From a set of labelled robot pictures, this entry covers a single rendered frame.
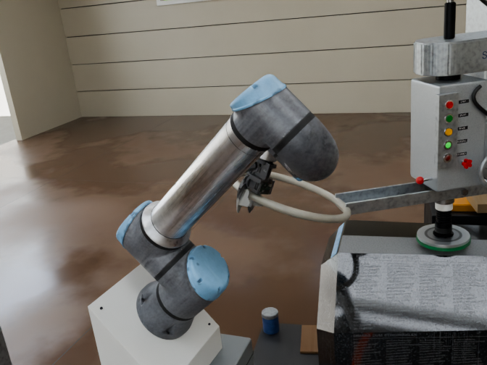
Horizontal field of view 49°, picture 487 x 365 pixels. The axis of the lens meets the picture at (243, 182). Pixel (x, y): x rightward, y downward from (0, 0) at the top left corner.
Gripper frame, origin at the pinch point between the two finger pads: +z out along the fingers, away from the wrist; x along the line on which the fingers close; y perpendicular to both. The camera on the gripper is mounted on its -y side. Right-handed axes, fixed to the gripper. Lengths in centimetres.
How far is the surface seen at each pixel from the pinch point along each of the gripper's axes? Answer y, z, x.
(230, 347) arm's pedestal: 23.8, 40.3, -11.5
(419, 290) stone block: 43, 18, 71
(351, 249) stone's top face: 10, 15, 64
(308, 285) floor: -65, 88, 159
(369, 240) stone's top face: 12, 11, 75
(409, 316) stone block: 46, 28, 65
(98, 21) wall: -770, -16, 336
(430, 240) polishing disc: 36, -2, 78
